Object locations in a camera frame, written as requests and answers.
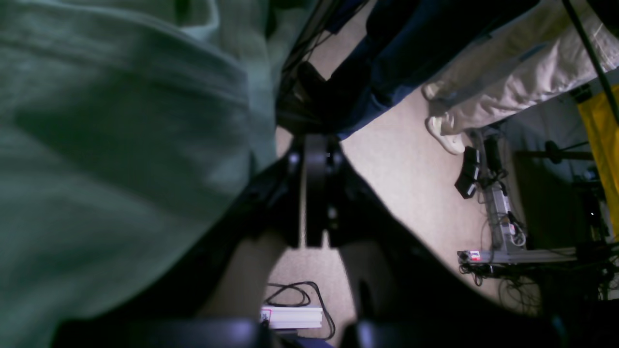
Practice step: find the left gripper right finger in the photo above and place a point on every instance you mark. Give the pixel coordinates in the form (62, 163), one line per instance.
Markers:
(405, 297)

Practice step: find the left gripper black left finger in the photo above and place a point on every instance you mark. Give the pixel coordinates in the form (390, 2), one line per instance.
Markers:
(212, 297)

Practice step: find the light green T-shirt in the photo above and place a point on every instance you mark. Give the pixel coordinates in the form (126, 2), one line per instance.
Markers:
(127, 129)

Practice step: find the white power strip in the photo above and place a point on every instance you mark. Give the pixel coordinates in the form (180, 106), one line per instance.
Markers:
(292, 318)

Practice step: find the black power strip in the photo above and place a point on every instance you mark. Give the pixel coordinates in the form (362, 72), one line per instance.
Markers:
(565, 254)

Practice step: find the white sneaker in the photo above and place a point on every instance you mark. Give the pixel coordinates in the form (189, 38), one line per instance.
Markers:
(452, 143)

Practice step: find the yellow cloth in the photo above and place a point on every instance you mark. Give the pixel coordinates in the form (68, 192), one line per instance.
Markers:
(603, 134)

